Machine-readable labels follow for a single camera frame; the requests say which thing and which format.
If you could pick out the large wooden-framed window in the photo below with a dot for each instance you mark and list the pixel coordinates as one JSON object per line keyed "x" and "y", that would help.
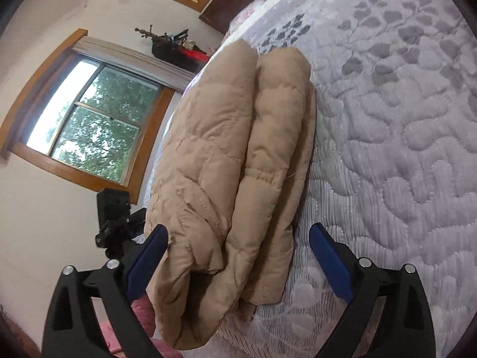
{"x": 104, "y": 134}

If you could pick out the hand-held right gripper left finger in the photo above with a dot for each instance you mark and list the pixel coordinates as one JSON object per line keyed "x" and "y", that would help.
{"x": 147, "y": 261}

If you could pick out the red cloth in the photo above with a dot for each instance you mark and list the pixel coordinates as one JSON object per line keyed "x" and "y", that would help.
{"x": 188, "y": 56}

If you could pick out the coat rack with black clothes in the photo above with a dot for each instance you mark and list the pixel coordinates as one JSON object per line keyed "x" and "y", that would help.
{"x": 167, "y": 50}

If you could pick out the pink floral quilt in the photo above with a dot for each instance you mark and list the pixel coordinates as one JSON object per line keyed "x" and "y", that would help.
{"x": 242, "y": 16}

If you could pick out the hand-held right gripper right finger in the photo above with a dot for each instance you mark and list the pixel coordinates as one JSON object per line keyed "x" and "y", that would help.
{"x": 331, "y": 261}

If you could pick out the grey leaf-patterned bedspread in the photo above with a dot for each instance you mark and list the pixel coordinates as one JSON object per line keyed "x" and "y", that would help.
{"x": 391, "y": 119}

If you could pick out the beige quilted down jacket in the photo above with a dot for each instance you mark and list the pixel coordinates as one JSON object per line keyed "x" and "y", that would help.
{"x": 231, "y": 149}

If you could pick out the dark wooden headboard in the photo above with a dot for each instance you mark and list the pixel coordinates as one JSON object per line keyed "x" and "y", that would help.
{"x": 227, "y": 5}

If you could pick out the beige curtain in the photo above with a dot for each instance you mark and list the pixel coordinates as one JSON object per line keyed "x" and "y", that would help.
{"x": 149, "y": 65}

